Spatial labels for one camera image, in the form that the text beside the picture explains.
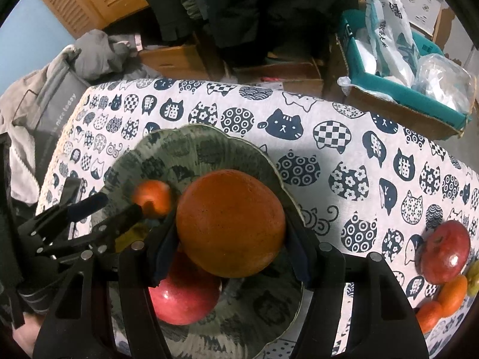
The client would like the cat print tablecloth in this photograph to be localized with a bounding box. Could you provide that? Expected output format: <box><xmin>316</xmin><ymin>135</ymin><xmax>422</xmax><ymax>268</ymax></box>
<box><xmin>35</xmin><ymin>78</ymin><xmax>479</xmax><ymax>359</ymax></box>

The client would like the clear plastic bag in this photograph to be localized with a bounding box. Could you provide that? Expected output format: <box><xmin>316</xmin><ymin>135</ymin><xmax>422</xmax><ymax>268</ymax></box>
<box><xmin>413</xmin><ymin>54</ymin><xmax>478</xmax><ymax>115</ymax></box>

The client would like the dark grey jacket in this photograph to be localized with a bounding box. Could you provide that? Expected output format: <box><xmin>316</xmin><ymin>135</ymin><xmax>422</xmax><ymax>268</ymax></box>
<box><xmin>140</xmin><ymin>0</ymin><xmax>210</xmax><ymax>43</ymax></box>

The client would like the dark grey tote bag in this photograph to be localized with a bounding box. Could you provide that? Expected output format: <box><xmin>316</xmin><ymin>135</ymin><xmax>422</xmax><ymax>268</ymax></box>
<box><xmin>34</xmin><ymin>63</ymin><xmax>94</xmax><ymax>146</ymax></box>

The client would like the white patterned basket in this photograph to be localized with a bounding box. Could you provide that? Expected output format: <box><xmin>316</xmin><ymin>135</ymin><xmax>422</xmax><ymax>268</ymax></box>
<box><xmin>393</xmin><ymin>0</ymin><xmax>442</xmax><ymax>38</ymax></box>

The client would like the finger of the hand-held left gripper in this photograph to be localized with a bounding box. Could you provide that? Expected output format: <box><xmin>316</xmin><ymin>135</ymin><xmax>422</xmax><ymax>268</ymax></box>
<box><xmin>19</xmin><ymin>193</ymin><xmax>109</xmax><ymax>238</ymax></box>
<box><xmin>37</xmin><ymin>203</ymin><xmax>145</xmax><ymax>259</ymax></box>

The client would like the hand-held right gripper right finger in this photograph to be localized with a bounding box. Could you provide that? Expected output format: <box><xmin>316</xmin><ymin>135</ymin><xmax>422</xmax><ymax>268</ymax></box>
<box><xmin>286</xmin><ymin>209</ymin><xmax>429</xmax><ymax>359</ymax></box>

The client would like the green mango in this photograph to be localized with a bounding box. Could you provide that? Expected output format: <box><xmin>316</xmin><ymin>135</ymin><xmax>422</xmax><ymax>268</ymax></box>
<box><xmin>465</xmin><ymin>258</ymin><xmax>479</xmax><ymax>297</ymax></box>

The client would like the black hooded coat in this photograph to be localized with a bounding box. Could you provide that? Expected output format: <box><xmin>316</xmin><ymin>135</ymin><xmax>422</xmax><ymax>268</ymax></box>
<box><xmin>202</xmin><ymin>0</ymin><xmax>360</xmax><ymax>68</ymax></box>

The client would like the grey clothes pile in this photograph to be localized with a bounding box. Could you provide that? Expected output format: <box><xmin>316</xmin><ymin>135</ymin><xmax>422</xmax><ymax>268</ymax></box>
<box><xmin>0</xmin><ymin>45</ymin><xmax>81</xmax><ymax>199</ymax></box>

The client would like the orange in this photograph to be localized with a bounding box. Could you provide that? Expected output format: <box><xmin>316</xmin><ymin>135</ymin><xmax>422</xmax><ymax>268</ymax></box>
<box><xmin>436</xmin><ymin>275</ymin><xmax>468</xmax><ymax>317</ymax></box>
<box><xmin>176</xmin><ymin>169</ymin><xmax>287</xmax><ymax>278</ymax></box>

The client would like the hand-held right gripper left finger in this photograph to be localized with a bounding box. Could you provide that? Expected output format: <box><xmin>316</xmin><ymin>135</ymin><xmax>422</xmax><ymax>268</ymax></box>
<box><xmin>33</xmin><ymin>209</ymin><xmax>180</xmax><ymax>359</ymax></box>

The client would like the wooden drawer box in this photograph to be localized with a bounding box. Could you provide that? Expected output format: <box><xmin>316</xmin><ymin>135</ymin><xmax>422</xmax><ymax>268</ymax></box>
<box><xmin>138</xmin><ymin>43</ymin><xmax>210</xmax><ymax>81</ymax></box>

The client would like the red apple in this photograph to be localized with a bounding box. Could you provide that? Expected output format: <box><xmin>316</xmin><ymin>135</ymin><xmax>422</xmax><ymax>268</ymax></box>
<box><xmin>420</xmin><ymin>220</ymin><xmax>471</xmax><ymax>285</ymax></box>
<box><xmin>148</xmin><ymin>250</ymin><xmax>222</xmax><ymax>326</ymax></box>

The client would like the small tangerine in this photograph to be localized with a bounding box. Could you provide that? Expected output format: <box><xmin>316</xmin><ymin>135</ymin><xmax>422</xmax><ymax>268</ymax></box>
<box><xmin>132</xmin><ymin>180</ymin><xmax>173</xmax><ymax>219</ymax></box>
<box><xmin>415</xmin><ymin>301</ymin><xmax>444</xmax><ymax>334</ymax></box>

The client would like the teal and brown cardboard box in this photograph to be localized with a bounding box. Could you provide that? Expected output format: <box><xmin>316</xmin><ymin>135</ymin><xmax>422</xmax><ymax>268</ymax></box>
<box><xmin>335</xmin><ymin>9</ymin><xmax>473</xmax><ymax>139</ymax></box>

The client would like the yellow mango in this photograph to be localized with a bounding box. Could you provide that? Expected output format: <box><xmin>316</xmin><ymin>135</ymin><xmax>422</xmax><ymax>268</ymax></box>
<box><xmin>114</xmin><ymin>222</ymin><xmax>152</xmax><ymax>253</ymax></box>

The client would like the green patterned plate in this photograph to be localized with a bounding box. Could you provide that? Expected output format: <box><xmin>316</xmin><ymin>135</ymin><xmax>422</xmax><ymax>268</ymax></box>
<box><xmin>90</xmin><ymin>124</ymin><xmax>305</xmax><ymax>359</ymax></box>

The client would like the wooden louvered door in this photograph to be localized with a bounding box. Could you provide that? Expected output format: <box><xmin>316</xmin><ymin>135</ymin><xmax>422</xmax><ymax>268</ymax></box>
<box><xmin>33</xmin><ymin>0</ymin><xmax>150</xmax><ymax>40</ymax></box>

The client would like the white blue rice bag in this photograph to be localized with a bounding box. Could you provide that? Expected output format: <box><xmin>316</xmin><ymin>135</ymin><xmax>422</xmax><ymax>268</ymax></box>
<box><xmin>355</xmin><ymin>0</ymin><xmax>422</xmax><ymax>86</ymax></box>

